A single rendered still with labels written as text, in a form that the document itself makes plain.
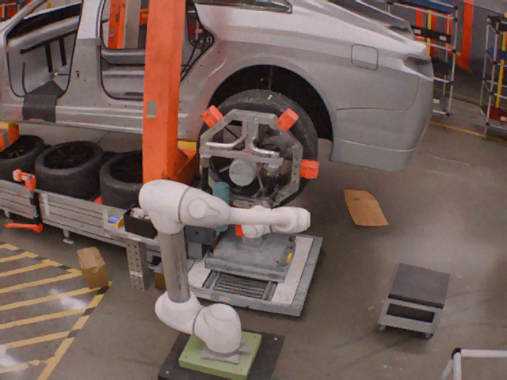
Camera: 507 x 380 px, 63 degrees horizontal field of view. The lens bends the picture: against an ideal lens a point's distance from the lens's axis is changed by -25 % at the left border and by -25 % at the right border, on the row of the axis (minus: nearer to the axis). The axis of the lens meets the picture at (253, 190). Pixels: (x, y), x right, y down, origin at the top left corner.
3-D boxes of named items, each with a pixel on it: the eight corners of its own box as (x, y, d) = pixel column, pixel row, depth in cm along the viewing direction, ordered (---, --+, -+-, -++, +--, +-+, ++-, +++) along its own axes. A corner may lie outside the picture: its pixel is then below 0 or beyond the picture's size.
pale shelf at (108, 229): (176, 233, 297) (176, 229, 295) (165, 248, 282) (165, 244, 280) (115, 218, 305) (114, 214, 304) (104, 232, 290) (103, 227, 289)
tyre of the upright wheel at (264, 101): (341, 144, 298) (256, 67, 290) (337, 159, 277) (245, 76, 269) (268, 213, 330) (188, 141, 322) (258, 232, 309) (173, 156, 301)
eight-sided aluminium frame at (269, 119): (297, 210, 295) (305, 118, 270) (295, 216, 289) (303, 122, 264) (202, 195, 306) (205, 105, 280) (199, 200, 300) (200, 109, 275)
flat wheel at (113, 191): (189, 176, 394) (189, 147, 383) (184, 223, 335) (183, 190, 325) (110, 176, 389) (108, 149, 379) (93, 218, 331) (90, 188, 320)
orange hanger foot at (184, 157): (206, 164, 356) (207, 115, 340) (178, 199, 311) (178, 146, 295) (183, 161, 360) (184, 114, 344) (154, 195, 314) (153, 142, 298)
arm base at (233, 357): (247, 366, 211) (248, 359, 208) (199, 358, 213) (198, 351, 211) (253, 342, 227) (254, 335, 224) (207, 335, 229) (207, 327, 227)
